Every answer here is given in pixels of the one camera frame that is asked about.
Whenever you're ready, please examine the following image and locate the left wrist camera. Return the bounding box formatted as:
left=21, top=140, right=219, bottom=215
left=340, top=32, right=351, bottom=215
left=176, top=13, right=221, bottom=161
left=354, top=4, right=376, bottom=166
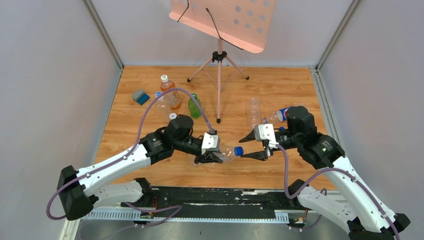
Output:
left=201, top=132, right=220, bottom=152

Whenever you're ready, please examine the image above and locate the white cable duct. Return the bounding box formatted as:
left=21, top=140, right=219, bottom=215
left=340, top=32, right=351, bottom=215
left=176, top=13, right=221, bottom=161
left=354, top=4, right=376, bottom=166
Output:
left=81, top=208, right=290, bottom=223

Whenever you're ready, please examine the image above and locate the blue grey block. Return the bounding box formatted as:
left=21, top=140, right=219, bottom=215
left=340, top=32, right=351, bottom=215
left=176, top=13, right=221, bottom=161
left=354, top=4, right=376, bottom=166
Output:
left=131, top=88, right=150, bottom=106

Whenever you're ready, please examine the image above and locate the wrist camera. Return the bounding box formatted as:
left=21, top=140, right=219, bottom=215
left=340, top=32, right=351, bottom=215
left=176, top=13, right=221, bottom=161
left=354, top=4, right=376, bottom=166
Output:
left=253, top=123, right=278, bottom=148
left=201, top=132, right=220, bottom=152

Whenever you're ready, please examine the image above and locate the green plastic bottle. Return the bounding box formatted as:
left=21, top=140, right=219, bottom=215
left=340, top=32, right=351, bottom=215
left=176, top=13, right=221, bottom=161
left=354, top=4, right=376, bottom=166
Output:
left=187, top=93, right=202, bottom=119

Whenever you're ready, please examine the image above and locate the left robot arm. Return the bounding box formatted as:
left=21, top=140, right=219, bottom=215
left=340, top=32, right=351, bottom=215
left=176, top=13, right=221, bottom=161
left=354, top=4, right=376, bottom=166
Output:
left=57, top=114, right=227, bottom=221

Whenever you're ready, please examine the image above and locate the white bottle cap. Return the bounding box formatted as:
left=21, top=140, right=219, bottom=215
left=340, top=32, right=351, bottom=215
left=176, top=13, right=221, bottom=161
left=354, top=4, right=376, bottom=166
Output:
left=169, top=112, right=178, bottom=120

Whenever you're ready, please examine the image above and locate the clear bottle blue cap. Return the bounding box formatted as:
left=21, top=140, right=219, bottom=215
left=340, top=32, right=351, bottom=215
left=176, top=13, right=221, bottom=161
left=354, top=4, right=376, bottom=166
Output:
left=155, top=91, right=172, bottom=119

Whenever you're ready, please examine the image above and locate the Pepsi bottle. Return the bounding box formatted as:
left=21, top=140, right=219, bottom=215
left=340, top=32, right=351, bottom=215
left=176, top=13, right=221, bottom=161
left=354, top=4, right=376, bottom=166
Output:
left=261, top=106, right=291, bottom=125
left=205, top=145, right=239, bottom=164

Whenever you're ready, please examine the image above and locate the orange tea bottle standing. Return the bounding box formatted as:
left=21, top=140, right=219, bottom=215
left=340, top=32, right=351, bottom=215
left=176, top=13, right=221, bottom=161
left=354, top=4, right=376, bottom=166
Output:
left=160, top=74, right=181, bottom=110

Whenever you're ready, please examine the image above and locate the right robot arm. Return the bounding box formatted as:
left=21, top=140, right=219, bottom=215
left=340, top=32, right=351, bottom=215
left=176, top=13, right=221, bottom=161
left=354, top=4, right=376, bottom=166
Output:
left=242, top=105, right=410, bottom=240

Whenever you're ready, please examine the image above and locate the clear unlabelled plastic bottle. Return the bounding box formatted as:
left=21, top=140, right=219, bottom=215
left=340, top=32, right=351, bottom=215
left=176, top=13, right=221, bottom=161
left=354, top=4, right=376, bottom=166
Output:
left=246, top=98, right=262, bottom=131

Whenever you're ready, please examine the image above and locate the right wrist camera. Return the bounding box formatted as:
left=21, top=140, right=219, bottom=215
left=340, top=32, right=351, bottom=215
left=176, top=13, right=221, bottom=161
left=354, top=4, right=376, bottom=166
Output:
left=253, top=123, right=278, bottom=148

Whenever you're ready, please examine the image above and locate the pink music stand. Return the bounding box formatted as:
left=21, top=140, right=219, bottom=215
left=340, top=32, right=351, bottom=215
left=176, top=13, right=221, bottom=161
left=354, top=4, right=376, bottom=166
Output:
left=169, top=0, right=277, bottom=123

